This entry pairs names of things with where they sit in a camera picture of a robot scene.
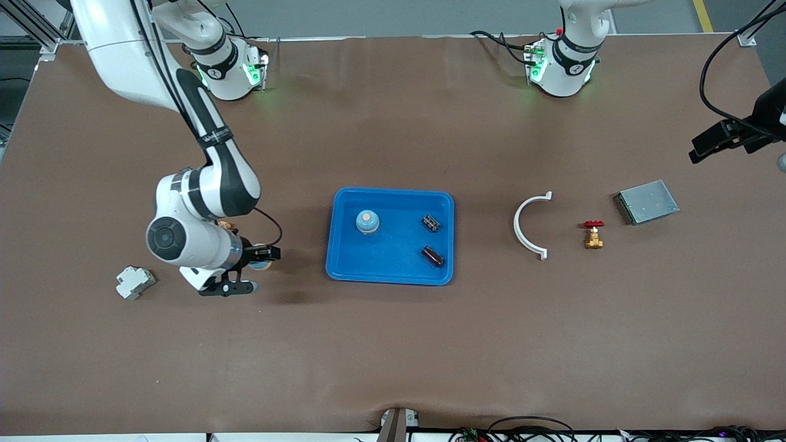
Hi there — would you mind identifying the blue plastic tray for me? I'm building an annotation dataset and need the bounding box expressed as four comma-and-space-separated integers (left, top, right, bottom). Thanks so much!
325, 187, 455, 286

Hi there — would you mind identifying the white circuit breaker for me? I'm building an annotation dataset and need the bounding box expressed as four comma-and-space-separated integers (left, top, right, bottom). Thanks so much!
116, 265, 157, 301

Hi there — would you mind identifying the grey metal box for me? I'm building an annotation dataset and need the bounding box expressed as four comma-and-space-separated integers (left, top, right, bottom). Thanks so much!
613, 179, 680, 226

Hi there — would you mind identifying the white curved pipe clamp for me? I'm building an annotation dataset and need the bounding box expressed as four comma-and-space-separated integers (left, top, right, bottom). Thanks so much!
513, 191, 553, 261

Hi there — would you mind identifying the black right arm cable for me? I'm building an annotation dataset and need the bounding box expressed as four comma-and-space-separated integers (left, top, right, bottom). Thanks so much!
129, 0, 284, 249

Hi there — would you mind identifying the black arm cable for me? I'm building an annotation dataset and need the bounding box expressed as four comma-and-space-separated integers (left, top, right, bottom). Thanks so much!
700, 0, 786, 126
129, 0, 284, 249

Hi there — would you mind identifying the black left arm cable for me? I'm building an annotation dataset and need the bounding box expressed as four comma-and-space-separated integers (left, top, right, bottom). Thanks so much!
700, 0, 786, 126

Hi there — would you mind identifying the metal mount bracket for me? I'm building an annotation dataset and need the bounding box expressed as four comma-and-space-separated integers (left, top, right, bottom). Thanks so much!
377, 407, 420, 442

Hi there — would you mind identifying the black base cable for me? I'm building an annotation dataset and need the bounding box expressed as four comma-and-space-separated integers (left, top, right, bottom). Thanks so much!
470, 29, 535, 65

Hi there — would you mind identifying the black cable bundle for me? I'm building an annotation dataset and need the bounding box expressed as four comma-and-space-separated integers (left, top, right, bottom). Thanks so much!
614, 425, 786, 442

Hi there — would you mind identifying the aluminium frame strut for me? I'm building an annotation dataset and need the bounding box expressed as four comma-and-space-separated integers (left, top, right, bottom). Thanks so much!
0, 0, 84, 62

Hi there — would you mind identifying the black looped cable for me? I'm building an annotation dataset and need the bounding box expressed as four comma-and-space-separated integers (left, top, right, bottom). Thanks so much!
487, 416, 578, 442

